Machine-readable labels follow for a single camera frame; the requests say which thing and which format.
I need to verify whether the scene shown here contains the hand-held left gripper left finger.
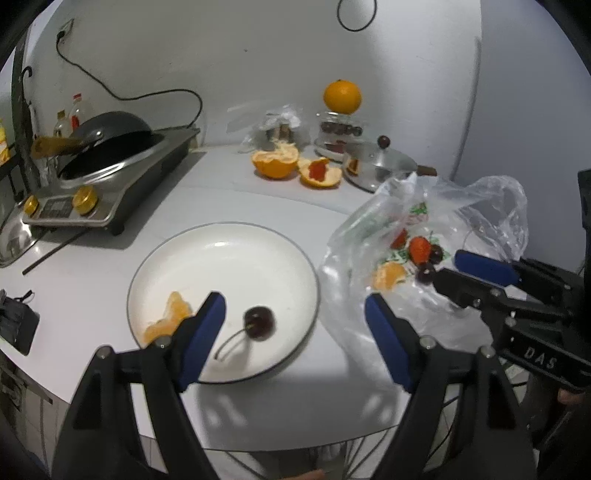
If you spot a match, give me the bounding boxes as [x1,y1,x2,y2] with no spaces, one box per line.
[52,291,227,480]

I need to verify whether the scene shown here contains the glass jar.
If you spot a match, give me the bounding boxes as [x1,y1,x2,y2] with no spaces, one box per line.
[315,111,365,162]

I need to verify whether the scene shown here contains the whole orange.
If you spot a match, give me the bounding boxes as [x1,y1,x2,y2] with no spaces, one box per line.
[323,79,362,114]

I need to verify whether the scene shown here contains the small clear plastic bag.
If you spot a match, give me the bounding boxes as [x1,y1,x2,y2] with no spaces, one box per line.
[228,104,312,153]

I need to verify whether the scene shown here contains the steel bowl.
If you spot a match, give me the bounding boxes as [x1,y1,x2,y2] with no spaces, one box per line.
[0,208,38,268]

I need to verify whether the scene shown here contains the white round plate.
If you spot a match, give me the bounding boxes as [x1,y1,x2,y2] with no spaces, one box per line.
[127,222,321,384]

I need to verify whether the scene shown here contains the black power cable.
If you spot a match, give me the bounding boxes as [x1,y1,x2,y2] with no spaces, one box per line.
[56,32,204,131]

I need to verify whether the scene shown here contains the black looped cable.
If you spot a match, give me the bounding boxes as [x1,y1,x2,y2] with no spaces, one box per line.
[336,0,377,32]

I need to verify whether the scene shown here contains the orange peel half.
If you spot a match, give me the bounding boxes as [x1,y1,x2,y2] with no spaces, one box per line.
[298,158,343,190]
[252,142,300,180]

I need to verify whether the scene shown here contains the black wok with wooden handle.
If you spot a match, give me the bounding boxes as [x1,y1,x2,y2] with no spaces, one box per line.
[31,112,155,181]

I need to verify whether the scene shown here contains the red capped oil bottle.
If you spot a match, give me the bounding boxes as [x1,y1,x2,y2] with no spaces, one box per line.
[69,93,95,131]

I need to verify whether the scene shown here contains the clear printed plastic bag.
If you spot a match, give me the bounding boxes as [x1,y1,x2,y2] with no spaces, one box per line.
[320,174,529,365]

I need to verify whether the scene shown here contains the dark metal rack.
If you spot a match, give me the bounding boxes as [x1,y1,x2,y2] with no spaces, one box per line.
[10,46,38,195]

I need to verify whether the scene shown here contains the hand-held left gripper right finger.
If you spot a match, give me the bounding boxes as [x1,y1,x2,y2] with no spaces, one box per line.
[365,293,541,480]

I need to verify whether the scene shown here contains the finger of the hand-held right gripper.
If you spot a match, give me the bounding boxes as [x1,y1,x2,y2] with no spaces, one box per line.
[433,269,571,324]
[454,250,575,303]

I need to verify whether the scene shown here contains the black flat device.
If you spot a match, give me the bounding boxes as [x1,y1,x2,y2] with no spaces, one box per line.
[0,290,40,355]

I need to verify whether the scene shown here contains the dark chopstick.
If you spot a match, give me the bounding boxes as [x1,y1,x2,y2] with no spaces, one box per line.
[22,228,89,276]

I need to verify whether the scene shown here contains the peeled orange segment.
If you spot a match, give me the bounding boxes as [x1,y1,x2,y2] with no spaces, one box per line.
[375,261,409,291]
[143,292,194,348]

